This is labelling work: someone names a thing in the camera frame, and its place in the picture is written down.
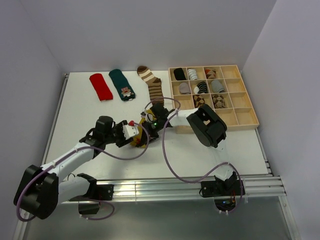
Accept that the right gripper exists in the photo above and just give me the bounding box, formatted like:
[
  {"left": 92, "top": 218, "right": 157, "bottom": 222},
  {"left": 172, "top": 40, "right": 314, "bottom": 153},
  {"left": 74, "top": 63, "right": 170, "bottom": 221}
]
[{"left": 140, "top": 117, "right": 164, "bottom": 147}]

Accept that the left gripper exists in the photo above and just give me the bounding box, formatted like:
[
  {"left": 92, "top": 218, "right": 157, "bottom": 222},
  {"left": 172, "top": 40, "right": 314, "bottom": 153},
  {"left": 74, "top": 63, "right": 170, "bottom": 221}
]
[{"left": 103, "top": 120, "right": 133, "bottom": 147}]

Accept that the yellow bear sock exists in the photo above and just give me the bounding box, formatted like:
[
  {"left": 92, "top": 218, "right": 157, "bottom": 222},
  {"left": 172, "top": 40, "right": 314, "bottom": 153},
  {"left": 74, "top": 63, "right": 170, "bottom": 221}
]
[{"left": 130, "top": 119, "right": 147, "bottom": 148}]

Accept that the dark brown argyle sock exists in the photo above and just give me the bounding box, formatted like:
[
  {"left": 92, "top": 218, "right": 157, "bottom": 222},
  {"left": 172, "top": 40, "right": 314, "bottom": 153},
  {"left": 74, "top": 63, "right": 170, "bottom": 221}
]
[{"left": 193, "top": 94, "right": 206, "bottom": 108}]

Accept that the light brown argyle sock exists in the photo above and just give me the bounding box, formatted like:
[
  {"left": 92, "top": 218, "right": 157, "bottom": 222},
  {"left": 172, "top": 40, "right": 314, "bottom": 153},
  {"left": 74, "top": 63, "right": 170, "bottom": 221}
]
[{"left": 212, "top": 94, "right": 226, "bottom": 109}]

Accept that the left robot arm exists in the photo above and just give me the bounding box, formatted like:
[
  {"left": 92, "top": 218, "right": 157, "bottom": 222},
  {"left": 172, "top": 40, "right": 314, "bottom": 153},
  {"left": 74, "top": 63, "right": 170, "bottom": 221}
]
[{"left": 13, "top": 116, "right": 140, "bottom": 222}]

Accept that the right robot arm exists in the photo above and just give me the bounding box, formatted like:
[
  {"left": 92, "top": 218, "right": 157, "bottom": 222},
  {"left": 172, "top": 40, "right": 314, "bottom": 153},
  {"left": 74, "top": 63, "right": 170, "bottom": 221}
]
[{"left": 136, "top": 103, "right": 238, "bottom": 195}]

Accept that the red sock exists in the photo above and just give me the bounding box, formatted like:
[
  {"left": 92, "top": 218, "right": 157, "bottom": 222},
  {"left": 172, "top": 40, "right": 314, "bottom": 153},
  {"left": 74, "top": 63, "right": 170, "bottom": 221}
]
[{"left": 89, "top": 73, "right": 113, "bottom": 102}]

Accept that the brown striped sock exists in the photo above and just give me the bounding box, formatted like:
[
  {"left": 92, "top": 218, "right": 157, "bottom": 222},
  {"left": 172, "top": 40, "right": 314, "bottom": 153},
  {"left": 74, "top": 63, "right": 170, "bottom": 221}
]
[{"left": 136, "top": 65, "right": 164, "bottom": 106}]

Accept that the green bear sock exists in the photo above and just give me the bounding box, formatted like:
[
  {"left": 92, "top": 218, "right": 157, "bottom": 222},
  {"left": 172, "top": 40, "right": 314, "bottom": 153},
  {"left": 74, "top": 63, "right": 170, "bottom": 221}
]
[{"left": 108, "top": 69, "right": 136, "bottom": 102}]

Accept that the rolled beige sock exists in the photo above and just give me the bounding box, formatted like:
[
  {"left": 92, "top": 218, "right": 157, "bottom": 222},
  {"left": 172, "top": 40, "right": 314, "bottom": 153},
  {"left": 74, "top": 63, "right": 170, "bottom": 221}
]
[{"left": 178, "top": 82, "right": 191, "bottom": 95}]

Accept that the rolled black white sock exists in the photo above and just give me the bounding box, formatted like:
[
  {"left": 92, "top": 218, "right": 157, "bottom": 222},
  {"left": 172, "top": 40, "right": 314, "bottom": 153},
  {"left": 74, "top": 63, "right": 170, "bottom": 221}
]
[{"left": 193, "top": 81, "right": 209, "bottom": 94}]

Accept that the rolled white striped sock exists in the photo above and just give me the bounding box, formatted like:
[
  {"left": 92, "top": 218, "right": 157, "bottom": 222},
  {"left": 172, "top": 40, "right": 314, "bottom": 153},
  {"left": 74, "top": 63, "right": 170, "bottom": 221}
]
[{"left": 187, "top": 68, "right": 198, "bottom": 80}]

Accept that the rolled grey sock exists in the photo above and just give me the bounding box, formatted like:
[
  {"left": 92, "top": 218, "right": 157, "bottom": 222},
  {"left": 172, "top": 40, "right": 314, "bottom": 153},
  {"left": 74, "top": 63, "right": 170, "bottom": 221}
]
[{"left": 210, "top": 79, "right": 225, "bottom": 93}]

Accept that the rolled orange argyle sock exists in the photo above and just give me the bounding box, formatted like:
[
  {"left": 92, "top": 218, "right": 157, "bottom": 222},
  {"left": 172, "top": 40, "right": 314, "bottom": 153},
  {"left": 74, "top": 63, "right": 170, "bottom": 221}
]
[{"left": 204, "top": 68, "right": 216, "bottom": 79}]

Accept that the wooden compartment tray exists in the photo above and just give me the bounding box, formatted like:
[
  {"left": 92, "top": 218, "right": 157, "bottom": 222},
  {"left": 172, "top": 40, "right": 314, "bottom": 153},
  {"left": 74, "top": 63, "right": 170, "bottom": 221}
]
[{"left": 168, "top": 65, "right": 260, "bottom": 131}]

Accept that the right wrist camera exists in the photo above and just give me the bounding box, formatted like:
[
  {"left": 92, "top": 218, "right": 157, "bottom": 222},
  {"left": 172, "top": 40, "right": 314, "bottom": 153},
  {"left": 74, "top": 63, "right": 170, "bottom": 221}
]
[{"left": 140, "top": 109, "right": 156, "bottom": 123}]

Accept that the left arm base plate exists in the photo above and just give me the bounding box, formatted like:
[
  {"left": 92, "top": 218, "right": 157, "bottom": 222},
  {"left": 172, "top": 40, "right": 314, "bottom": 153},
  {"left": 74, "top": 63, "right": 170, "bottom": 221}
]
[{"left": 94, "top": 184, "right": 114, "bottom": 201}]

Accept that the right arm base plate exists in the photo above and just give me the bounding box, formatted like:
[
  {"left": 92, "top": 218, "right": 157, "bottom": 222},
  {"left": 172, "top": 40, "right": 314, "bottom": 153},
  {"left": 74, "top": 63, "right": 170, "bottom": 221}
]
[{"left": 200, "top": 180, "right": 246, "bottom": 198}]

